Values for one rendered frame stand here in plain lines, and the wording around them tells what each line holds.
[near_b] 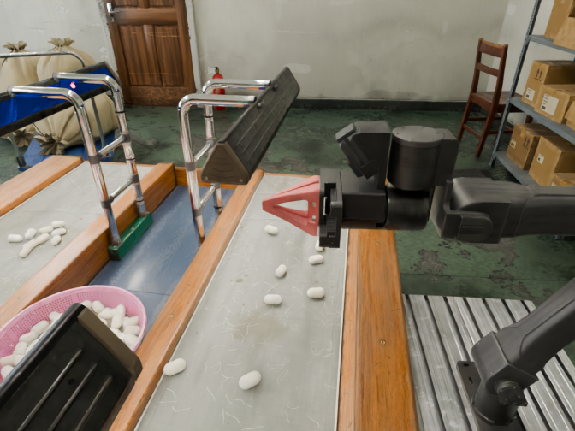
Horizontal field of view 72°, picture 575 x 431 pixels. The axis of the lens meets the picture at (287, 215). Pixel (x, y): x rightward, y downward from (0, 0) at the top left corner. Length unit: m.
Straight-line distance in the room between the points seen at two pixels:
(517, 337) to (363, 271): 0.34
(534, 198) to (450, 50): 4.50
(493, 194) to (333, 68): 4.37
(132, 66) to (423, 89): 3.39
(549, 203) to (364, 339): 0.39
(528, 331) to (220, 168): 0.52
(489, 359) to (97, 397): 0.57
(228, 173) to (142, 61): 4.58
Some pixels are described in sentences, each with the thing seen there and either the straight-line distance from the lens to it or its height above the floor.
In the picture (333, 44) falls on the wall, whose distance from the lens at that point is 4.79.
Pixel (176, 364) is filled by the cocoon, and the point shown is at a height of 0.76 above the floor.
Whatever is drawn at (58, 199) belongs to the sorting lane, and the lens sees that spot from 1.41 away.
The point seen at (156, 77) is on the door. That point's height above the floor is 0.34.
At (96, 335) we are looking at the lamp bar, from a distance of 0.34.
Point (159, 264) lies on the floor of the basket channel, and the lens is 1.11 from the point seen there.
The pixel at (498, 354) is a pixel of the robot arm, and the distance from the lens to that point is 0.72.
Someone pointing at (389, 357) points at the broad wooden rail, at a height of 0.76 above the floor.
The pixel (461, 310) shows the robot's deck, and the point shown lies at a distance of 1.02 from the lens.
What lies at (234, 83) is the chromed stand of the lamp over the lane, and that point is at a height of 1.11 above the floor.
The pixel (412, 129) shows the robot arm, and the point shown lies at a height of 1.17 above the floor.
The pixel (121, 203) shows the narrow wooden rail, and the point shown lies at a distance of 1.25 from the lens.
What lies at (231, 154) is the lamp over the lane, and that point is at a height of 1.09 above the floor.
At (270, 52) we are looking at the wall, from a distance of 4.84.
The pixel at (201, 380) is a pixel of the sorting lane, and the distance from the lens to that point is 0.74.
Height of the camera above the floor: 1.32
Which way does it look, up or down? 31 degrees down
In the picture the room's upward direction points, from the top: straight up
